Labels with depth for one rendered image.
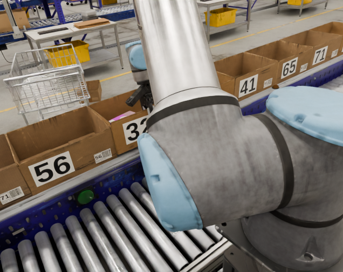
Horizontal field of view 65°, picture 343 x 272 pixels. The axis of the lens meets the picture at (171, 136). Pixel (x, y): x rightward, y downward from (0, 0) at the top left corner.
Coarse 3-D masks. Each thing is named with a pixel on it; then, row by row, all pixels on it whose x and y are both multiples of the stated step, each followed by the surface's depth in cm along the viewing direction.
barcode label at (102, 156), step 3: (105, 150) 123; (108, 150) 124; (99, 153) 122; (102, 153) 123; (105, 153) 124; (108, 153) 125; (111, 153) 126; (96, 156) 121; (99, 156) 122; (102, 156) 123; (105, 156) 124; (108, 156) 125; (111, 156) 126; (96, 159) 122; (99, 159) 123; (102, 159) 124; (105, 159) 125; (96, 162) 123
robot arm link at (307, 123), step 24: (288, 96) 41; (312, 96) 41; (336, 96) 41; (264, 120) 38; (288, 120) 36; (312, 120) 34; (336, 120) 34; (288, 144) 36; (312, 144) 35; (336, 144) 34; (288, 168) 35; (312, 168) 36; (336, 168) 36; (288, 192) 36; (312, 192) 37; (336, 192) 39; (312, 216) 41; (336, 216) 42
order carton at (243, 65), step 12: (228, 60) 187; (240, 60) 194; (252, 60) 189; (264, 60) 181; (276, 60) 174; (228, 72) 192; (240, 72) 200; (252, 72) 162; (264, 72) 169; (276, 72) 177
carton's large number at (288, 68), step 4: (292, 60) 182; (296, 60) 184; (284, 64) 178; (288, 64) 181; (292, 64) 184; (296, 64) 187; (284, 68) 180; (288, 68) 183; (292, 68) 186; (284, 72) 182; (288, 72) 185; (292, 72) 188; (284, 76) 184
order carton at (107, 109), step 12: (120, 96) 149; (96, 108) 143; (108, 108) 147; (120, 108) 151; (132, 108) 156; (108, 120) 150; (120, 120) 121; (120, 132) 123; (120, 144) 125; (132, 144) 129
